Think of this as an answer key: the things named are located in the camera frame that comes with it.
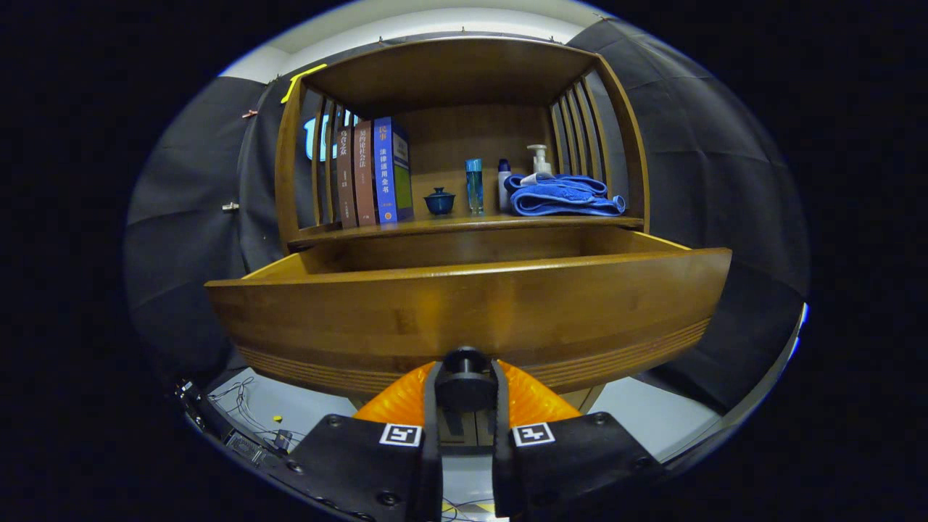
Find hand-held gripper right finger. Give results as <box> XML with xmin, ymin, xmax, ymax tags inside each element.
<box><xmin>492</xmin><ymin>359</ymin><xmax>665</xmax><ymax>522</ymax></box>

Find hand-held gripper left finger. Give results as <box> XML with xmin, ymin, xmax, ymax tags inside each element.
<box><xmin>286</xmin><ymin>360</ymin><xmax>444</xmax><ymax>522</ymax></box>

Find black drawer knob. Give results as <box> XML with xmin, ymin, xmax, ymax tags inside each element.
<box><xmin>435</xmin><ymin>347</ymin><xmax>497</xmax><ymax>413</ymax></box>

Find wooden drawer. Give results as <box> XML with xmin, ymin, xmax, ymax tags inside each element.
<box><xmin>204</xmin><ymin>226</ymin><xmax>733</xmax><ymax>397</ymax></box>

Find wooden countertop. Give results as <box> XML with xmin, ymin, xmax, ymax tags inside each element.
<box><xmin>289</xmin><ymin>214</ymin><xmax>645</xmax><ymax>244</ymax></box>

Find wooden cabinet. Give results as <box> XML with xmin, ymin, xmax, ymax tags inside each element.
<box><xmin>204</xmin><ymin>36</ymin><xmax>733</xmax><ymax>447</ymax></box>

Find black electronic box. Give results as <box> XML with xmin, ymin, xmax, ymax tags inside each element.
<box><xmin>221</xmin><ymin>428</ymin><xmax>292</xmax><ymax>466</ymax></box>

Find blue folded towel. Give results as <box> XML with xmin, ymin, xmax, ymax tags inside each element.
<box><xmin>504</xmin><ymin>173</ymin><xmax>626</xmax><ymax>218</ymax></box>

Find tall blue glass bottle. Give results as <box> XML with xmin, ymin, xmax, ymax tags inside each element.
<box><xmin>465</xmin><ymin>158</ymin><xmax>484</xmax><ymax>215</ymax></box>

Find blue book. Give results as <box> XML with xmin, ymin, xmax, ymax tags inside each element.
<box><xmin>373</xmin><ymin>116</ymin><xmax>415</xmax><ymax>224</ymax></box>

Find reddish brown book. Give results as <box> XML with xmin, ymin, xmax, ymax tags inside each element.
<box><xmin>353</xmin><ymin>120</ymin><xmax>378</xmax><ymax>225</ymax></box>

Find dark brown book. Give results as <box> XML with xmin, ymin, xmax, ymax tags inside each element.
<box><xmin>335</xmin><ymin>122</ymin><xmax>360</xmax><ymax>229</ymax></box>

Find white pump bottle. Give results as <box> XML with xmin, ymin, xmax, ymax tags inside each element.
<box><xmin>521</xmin><ymin>144</ymin><xmax>553</xmax><ymax>186</ymax></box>

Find white cables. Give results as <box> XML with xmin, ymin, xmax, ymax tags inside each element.
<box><xmin>207</xmin><ymin>376</ymin><xmax>307</xmax><ymax>444</ymax></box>

